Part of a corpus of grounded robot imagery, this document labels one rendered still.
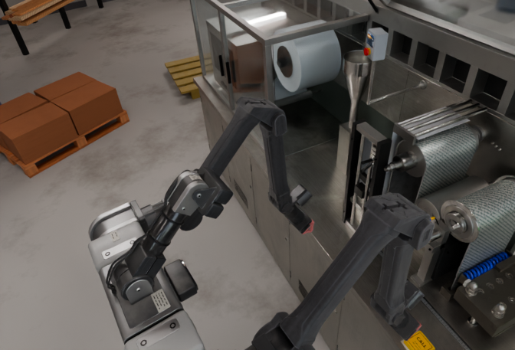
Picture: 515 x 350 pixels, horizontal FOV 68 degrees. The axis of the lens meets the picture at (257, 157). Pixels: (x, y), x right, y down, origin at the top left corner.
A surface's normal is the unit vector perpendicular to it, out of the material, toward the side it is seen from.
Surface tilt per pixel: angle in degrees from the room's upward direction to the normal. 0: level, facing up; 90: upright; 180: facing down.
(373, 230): 44
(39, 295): 0
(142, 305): 0
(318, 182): 0
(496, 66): 90
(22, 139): 90
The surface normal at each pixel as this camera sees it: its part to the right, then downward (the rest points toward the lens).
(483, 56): -0.90, 0.31
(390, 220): -0.63, -0.30
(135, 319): -0.07, -0.78
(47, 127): 0.76, 0.37
